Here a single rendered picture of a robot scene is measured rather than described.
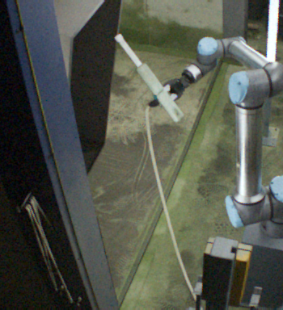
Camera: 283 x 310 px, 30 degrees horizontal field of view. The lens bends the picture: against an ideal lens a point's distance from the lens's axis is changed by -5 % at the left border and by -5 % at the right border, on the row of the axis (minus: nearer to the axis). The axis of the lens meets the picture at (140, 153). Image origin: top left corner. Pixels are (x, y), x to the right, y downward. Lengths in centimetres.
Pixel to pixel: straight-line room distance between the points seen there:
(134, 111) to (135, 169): 60
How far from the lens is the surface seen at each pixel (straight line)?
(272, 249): 250
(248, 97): 199
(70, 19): 208
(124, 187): 352
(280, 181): 239
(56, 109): 134
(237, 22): 432
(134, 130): 389
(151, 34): 462
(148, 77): 245
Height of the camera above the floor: 268
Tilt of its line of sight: 45 degrees down
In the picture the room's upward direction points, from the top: 6 degrees counter-clockwise
